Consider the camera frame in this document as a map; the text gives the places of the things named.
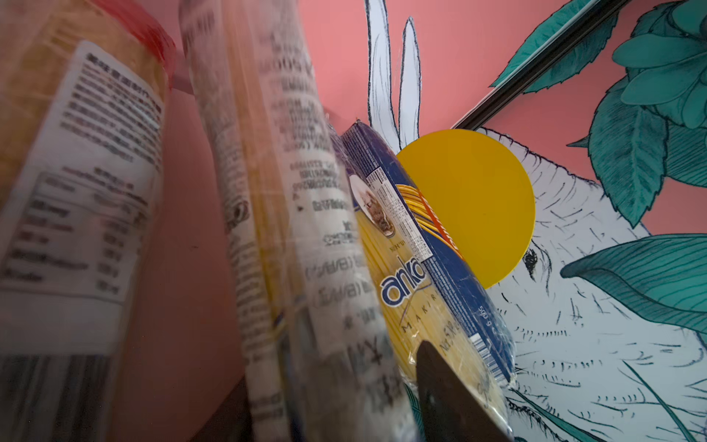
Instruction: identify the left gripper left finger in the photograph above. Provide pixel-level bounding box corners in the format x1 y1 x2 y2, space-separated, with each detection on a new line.
191 378 252 442

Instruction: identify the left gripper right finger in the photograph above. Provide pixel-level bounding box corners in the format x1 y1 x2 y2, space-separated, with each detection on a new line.
416 341 513 441

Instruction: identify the clear blue-end spaghetti pack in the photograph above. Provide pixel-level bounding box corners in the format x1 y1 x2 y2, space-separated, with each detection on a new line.
179 1 419 441

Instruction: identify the dark-blue-top Arbella spaghetti pack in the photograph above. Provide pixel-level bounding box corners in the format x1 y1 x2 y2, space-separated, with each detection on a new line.
335 122 516 436

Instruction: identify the blue Barilla spaghetti pack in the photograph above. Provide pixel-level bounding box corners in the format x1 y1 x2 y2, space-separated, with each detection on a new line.
396 184 464 260

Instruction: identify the yellow shelf unit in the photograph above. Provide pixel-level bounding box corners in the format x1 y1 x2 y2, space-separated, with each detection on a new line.
109 90 531 441

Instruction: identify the right black corner post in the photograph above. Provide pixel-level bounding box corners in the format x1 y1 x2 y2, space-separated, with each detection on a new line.
453 0 629 131

